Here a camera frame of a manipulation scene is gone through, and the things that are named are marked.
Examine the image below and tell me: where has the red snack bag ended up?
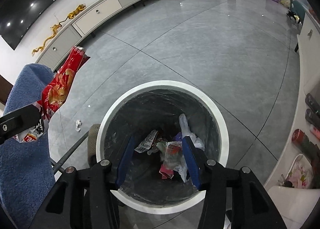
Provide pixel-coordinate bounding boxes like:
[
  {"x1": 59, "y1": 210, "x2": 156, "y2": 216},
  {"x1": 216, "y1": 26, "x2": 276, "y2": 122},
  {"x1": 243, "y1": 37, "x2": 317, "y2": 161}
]
[{"x1": 13, "y1": 46, "x2": 90, "y2": 143}]

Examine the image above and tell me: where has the white printed plastic bag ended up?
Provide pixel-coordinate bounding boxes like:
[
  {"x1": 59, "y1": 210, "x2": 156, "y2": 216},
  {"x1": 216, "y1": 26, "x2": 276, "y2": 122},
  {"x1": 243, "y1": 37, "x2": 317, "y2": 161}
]
[{"x1": 178, "y1": 114, "x2": 205, "y2": 188}]

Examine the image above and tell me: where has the purple plastic wrapper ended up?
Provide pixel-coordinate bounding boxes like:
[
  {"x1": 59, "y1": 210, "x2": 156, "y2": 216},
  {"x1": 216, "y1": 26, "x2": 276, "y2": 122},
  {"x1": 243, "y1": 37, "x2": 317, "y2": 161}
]
[{"x1": 172, "y1": 132, "x2": 182, "y2": 142}]

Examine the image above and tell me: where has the pink snack wrapper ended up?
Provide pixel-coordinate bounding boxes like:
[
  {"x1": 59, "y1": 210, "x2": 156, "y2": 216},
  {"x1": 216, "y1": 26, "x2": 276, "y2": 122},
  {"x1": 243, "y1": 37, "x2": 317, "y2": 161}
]
[{"x1": 159, "y1": 164, "x2": 174, "y2": 180}]

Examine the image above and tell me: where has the brown chocolate wrapper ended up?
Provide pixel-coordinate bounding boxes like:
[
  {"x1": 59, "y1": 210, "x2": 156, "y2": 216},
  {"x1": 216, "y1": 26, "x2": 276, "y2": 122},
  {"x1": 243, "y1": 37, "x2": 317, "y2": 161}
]
[{"x1": 135, "y1": 130, "x2": 158, "y2": 153}]

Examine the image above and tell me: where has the green paper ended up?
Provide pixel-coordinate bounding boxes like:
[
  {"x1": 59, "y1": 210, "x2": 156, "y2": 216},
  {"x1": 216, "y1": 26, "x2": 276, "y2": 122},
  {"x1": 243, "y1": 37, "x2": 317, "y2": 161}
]
[{"x1": 147, "y1": 141, "x2": 167, "y2": 155}]

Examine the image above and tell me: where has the white rimmed trash bin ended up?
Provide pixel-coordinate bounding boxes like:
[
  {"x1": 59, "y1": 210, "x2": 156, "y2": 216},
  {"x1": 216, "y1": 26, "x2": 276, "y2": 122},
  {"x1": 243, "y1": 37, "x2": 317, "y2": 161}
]
[{"x1": 96, "y1": 80, "x2": 229, "y2": 215}]

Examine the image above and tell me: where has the blue fluffy blanket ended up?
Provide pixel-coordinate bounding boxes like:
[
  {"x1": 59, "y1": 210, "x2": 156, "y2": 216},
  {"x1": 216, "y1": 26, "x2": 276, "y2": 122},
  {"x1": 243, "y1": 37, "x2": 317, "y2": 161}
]
[{"x1": 1, "y1": 64, "x2": 55, "y2": 228}]

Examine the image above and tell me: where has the white low tv cabinet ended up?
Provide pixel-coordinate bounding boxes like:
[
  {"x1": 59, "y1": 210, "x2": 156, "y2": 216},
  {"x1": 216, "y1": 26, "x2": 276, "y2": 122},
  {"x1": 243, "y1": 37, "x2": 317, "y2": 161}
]
[{"x1": 35, "y1": 0, "x2": 142, "y2": 70}]

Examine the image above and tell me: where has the golden dragon figurine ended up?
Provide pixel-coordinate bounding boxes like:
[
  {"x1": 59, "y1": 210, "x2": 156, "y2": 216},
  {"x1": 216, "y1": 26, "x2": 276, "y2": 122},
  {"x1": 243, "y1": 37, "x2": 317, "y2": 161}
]
[{"x1": 31, "y1": 21, "x2": 62, "y2": 56}]

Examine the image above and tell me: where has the golden tiger figurine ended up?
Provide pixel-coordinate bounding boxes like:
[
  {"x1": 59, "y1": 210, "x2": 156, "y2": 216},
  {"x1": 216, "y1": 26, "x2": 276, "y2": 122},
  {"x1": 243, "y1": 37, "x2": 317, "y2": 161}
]
[{"x1": 67, "y1": 4, "x2": 86, "y2": 20}]

